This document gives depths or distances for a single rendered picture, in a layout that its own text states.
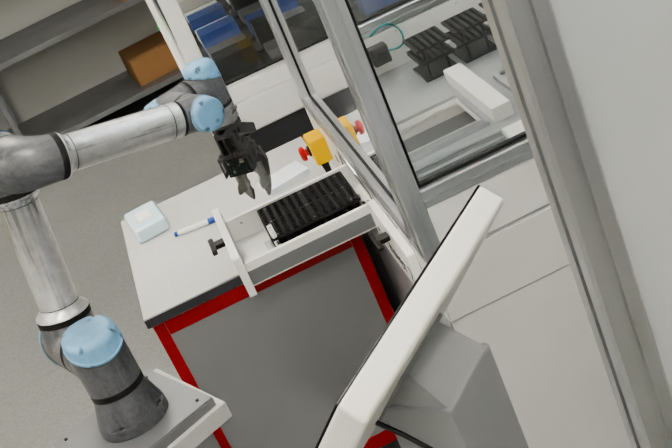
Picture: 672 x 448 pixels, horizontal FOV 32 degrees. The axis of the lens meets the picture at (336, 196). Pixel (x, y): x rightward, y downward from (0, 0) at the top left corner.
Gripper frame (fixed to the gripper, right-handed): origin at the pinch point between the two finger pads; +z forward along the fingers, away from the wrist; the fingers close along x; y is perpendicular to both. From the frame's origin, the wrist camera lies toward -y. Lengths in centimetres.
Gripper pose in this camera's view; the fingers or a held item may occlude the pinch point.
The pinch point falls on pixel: (260, 190)
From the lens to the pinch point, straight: 278.3
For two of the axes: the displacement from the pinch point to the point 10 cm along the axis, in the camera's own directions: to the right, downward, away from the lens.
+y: -1.3, 5.2, -8.4
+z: 3.6, 8.2, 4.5
